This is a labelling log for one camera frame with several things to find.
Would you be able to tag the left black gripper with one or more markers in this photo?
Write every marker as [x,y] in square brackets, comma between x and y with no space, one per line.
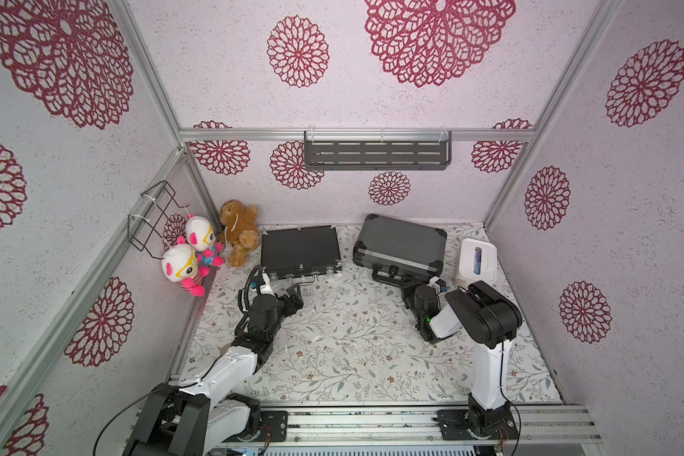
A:
[295,298]

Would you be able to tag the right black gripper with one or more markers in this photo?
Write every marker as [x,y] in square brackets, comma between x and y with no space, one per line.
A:
[412,293]

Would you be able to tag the black textured poker case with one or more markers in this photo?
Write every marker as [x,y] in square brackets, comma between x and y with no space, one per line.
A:
[294,253]

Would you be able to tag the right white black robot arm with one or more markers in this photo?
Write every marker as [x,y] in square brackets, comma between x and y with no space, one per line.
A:
[491,321]

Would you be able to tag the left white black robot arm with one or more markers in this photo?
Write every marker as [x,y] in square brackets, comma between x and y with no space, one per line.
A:
[200,413]

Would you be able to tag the white tissue box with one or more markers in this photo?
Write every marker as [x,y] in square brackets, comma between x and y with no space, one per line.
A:
[477,261]

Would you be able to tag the floral table mat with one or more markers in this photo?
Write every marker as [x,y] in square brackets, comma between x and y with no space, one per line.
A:
[354,341]

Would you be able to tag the brown teddy bear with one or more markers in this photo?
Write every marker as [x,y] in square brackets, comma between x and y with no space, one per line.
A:
[240,231]

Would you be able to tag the lower white pink plush doll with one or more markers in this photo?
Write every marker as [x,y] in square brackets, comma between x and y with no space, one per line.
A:
[180,265]

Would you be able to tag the white pink plush doll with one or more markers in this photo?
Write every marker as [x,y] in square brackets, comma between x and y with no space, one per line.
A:
[200,234]
[180,265]

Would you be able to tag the upper white pink plush doll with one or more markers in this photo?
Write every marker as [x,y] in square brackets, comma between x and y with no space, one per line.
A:
[200,234]

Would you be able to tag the black wire basket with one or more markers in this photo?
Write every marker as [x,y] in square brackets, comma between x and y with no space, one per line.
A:
[147,225]

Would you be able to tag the grey wall shelf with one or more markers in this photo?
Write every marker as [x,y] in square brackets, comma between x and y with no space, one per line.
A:
[380,155]

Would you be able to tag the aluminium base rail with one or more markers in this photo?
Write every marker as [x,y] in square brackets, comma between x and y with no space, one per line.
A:
[433,424]

